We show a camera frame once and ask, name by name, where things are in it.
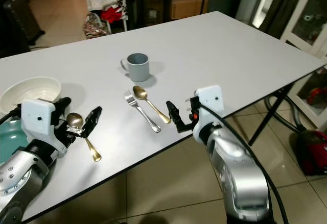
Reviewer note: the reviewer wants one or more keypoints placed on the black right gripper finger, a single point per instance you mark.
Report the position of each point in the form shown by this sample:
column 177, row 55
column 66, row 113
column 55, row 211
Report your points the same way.
column 192, row 99
column 174, row 114

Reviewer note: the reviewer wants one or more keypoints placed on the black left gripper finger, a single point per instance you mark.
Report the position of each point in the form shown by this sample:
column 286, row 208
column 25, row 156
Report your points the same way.
column 64, row 102
column 93, row 120

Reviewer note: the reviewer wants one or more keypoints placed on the gold metal spoon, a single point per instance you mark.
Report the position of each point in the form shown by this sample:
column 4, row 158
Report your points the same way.
column 74, row 120
column 140, row 92

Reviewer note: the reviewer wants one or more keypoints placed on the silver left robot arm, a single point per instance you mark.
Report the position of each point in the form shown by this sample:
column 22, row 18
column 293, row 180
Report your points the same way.
column 20, row 178

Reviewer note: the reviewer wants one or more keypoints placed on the silver metal fork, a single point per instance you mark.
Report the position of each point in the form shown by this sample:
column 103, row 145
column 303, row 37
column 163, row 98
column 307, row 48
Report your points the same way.
column 144, row 113

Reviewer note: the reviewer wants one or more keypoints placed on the white ribbed bowl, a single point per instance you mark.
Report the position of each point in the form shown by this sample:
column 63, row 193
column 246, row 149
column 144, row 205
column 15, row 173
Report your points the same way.
column 25, row 90

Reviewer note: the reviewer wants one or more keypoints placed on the teal plate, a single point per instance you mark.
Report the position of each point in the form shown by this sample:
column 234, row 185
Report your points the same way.
column 10, row 134

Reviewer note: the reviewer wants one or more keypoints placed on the grey ceramic mug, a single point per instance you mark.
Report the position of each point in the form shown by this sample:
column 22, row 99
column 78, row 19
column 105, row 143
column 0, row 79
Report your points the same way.
column 138, row 69

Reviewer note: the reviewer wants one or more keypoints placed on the black table leg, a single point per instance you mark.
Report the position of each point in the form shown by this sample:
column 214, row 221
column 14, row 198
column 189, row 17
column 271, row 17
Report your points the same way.
column 270, row 114

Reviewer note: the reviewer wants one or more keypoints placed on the patterned brown bag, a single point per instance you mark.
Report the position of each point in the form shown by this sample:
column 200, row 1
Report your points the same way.
column 95, row 26

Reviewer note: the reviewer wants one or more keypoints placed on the brown cardboard box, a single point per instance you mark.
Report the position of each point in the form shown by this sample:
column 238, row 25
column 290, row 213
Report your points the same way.
column 188, row 7

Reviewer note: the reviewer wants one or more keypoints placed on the black suitcase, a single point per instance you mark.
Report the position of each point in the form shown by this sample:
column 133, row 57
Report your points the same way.
column 23, row 20

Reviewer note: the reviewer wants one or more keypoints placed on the dark cardboard box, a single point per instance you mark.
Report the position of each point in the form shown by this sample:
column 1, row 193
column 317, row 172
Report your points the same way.
column 153, row 10

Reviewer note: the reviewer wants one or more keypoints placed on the red cloth item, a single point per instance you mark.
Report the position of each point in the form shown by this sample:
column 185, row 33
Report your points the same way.
column 112, row 14

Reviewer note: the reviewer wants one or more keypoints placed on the red vacuum cleaner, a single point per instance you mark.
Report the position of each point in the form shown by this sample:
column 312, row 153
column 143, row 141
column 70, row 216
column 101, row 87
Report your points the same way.
column 312, row 152

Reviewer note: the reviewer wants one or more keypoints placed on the dark curtain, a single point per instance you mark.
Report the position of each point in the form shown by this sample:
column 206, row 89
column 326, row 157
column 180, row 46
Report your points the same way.
column 281, row 4

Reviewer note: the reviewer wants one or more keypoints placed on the white glass-door cabinet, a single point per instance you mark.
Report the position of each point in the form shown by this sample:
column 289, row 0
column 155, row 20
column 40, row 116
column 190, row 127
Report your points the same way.
column 309, row 20

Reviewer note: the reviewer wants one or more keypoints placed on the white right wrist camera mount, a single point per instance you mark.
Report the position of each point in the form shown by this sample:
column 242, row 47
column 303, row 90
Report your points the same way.
column 208, row 109

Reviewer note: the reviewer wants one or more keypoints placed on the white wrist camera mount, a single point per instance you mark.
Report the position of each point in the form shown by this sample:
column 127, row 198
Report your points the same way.
column 208, row 109
column 37, row 119

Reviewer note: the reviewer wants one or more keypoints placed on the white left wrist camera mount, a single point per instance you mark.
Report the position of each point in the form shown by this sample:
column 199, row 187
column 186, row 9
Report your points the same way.
column 37, row 119

